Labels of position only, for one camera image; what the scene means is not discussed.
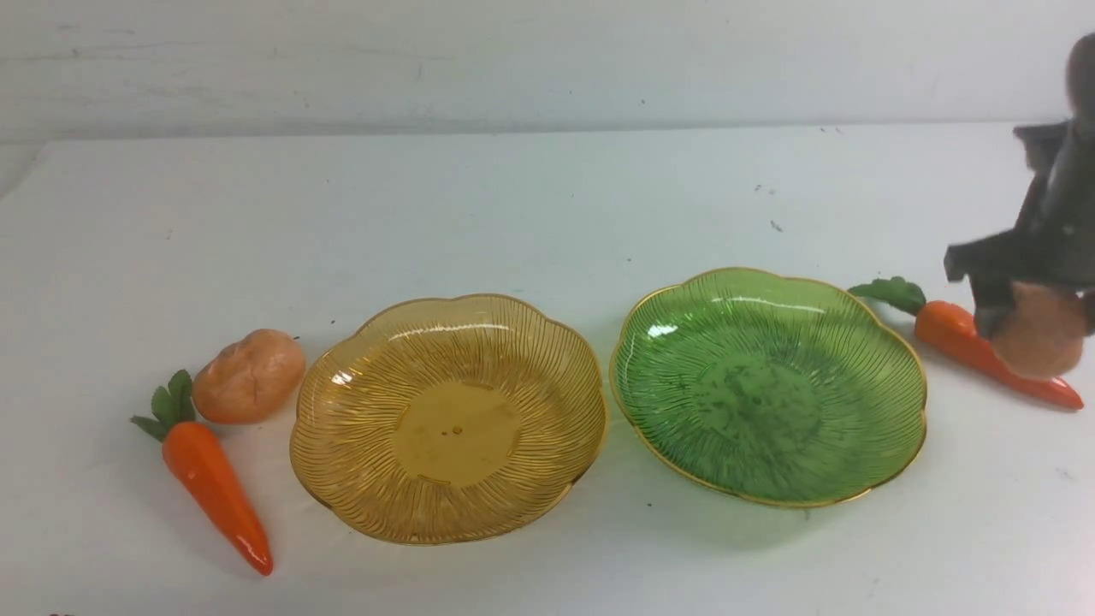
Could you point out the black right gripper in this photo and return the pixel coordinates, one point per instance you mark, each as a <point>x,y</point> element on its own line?
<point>1050,243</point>

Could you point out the green ribbed plastic plate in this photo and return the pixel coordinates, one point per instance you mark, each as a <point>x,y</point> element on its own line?
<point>783,391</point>

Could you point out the brown toy potato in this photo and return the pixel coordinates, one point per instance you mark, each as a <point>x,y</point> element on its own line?
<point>1044,336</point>
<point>250,380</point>

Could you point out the amber ribbed plastic plate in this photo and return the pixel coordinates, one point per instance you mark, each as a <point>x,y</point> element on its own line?
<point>449,420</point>

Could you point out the orange toy carrot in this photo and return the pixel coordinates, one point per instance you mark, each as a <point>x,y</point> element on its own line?
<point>950,330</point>
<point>196,458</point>

